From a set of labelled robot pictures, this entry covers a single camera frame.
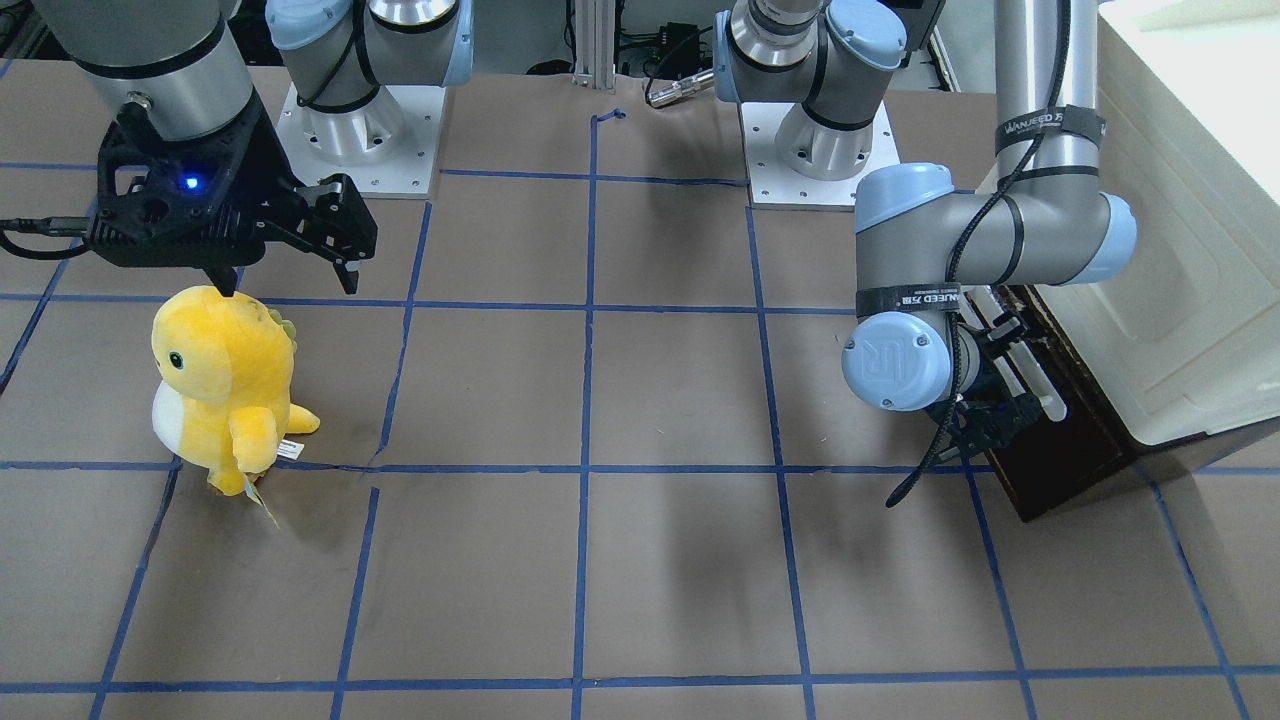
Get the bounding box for black power adapters and cables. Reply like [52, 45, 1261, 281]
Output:
[614, 20, 726, 109]

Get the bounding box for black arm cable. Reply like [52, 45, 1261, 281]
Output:
[884, 0, 1076, 509]

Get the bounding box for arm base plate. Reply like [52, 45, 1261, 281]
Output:
[739, 102, 900, 211]
[276, 86, 448, 200]

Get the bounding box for aluminium frame post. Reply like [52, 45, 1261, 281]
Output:
[572, 0, 617, 94]

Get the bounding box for yellow plush dinosaur toy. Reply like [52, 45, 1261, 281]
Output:
[150, 284, 320, 506]

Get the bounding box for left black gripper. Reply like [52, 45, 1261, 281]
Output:
[925, 315, 1044, 461]

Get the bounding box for dark brown wooden drawer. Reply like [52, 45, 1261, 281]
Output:
[989, 286, 1138, 521]

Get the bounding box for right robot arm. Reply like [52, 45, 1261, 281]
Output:
[3, 1, 474, 296]

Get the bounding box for white drawer handle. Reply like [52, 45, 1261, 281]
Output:
[968, 287, 1068, 421]

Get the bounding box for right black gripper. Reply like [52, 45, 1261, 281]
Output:
[84, 95, 378, 299]

